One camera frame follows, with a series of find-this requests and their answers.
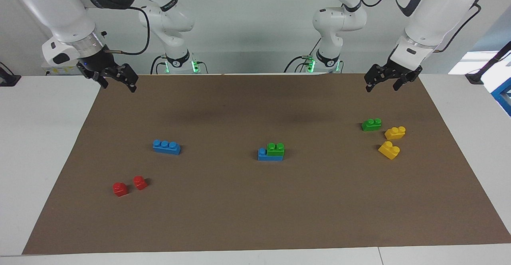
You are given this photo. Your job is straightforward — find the blue three-stud block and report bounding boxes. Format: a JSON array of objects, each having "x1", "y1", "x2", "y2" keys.
[
  {"x1": 153, "y1": 139, "x2": 181, "y2": 155},
  {"x1": 258, "y1": 148, "x2": 284, "y2": 161}
]

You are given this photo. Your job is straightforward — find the yellow two-stud block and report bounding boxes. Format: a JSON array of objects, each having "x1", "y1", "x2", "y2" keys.
[
  {"x1": 384, "y1": 126, "x2": 406, "y2": 140},
  {"x1": 378, "y1": 141, "x2": 400, "y2": 160}
]

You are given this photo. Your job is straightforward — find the white socket box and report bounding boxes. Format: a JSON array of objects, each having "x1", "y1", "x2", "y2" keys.
[{"x1": 43, "y1": 62, "x2": 80, "y2": 76}]

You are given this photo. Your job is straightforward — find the black table clamp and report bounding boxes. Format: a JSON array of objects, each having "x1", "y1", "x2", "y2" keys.
[{"x1": 0, "y1": 62, "x2": 21, "y2": 87}]

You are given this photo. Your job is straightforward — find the brown paper mat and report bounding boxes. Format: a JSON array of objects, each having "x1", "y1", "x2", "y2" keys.
[{"x1": 22, "y1": 73, "x2": 511, "y2": 255}]

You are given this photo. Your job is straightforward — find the black base cable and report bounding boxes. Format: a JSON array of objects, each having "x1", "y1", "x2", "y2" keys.
[
  {"x1": 284, "y1": 38, "x2": 322, "y2": 73},
  {"x1": 151, "y1": 55, "x2": 166, "y2": 75}
]

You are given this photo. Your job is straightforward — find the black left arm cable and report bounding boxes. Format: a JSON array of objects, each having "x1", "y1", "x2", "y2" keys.
[{"x1": 355, "y1": 0, "x2": 481, "y2": 53}]

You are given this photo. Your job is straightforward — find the blue metal frame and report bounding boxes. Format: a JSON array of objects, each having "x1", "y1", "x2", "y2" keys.
[{"x1": 491, "y1": 77, "x2": 511, "y2": 117}]

